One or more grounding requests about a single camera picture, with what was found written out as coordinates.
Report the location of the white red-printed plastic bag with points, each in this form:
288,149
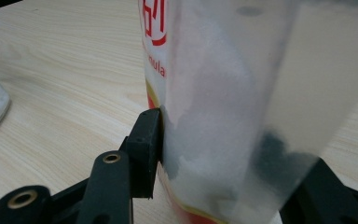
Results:
214,93

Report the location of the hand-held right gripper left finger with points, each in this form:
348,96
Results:
144,155

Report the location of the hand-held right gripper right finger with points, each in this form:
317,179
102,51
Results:
320,193

